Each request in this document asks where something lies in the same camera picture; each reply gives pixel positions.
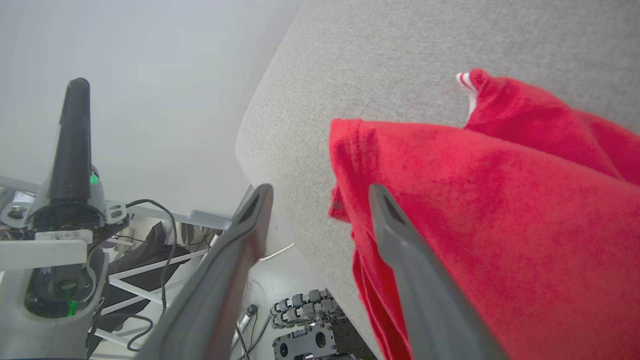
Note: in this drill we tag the black perforated metal plate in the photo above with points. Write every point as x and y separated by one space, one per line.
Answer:
300 345

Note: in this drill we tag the red Bulls 23 jersey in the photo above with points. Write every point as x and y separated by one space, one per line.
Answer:
525 210

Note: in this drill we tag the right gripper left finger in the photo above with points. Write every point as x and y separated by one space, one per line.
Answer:
210 310

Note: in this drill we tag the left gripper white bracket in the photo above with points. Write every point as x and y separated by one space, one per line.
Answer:
45 255

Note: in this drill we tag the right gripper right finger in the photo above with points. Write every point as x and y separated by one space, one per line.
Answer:
430 310

